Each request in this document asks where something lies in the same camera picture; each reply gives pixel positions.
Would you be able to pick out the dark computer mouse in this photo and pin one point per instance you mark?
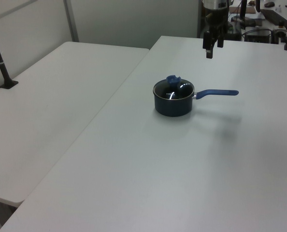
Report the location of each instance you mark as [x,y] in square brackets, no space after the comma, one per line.
[269,4]

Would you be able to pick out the black monitor stand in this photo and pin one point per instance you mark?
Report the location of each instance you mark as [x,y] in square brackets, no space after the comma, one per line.
[242,17]

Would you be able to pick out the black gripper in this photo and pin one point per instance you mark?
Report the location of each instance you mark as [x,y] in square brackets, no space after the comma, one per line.
[216,21]

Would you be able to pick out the glass lid with blue knob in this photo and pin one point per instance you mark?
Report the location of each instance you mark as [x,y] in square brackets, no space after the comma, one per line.
[173,82]

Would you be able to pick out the grey partition post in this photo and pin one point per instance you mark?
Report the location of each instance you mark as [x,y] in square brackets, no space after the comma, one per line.
[71,20]

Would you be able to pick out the dark blue saucepan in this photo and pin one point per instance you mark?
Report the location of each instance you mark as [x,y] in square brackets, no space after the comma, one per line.
[172,106]

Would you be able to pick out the white desk device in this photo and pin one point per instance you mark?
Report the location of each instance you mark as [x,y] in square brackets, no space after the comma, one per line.
[280,31]

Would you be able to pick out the black camera pole with base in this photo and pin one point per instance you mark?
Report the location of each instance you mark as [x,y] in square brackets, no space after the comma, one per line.
[1,65]

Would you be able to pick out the black electronics box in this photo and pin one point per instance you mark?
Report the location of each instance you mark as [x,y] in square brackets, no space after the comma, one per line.
[257,36]

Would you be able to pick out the black keyboard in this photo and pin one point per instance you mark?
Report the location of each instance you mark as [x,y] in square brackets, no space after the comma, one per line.
[275,15]

